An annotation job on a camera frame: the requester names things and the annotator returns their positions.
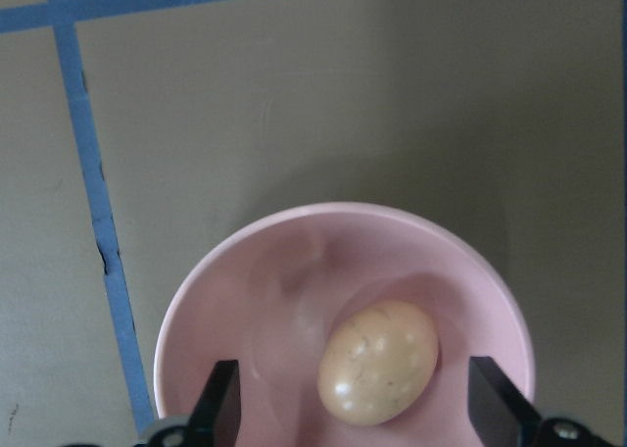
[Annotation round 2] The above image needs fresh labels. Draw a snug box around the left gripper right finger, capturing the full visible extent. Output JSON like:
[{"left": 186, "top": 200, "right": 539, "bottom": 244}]
[{"left": 468, "top": 356, "right": 542, "bottom": 447}]

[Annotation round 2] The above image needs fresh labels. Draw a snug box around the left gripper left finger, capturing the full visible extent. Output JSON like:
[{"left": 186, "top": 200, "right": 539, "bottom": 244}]
[{"left": 188, "top": 360, "right": 241, "bottom": 447}]

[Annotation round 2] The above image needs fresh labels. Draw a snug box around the beige egg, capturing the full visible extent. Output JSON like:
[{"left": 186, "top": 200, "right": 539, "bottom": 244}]
[{"left": 317, "top": 300, "right": 439, "bottom": 426}]

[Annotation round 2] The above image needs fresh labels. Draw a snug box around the pink bowl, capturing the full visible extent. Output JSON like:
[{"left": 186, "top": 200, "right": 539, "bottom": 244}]
[{"left": 154, "top": 203, "right": 536, "bottom": 446}]

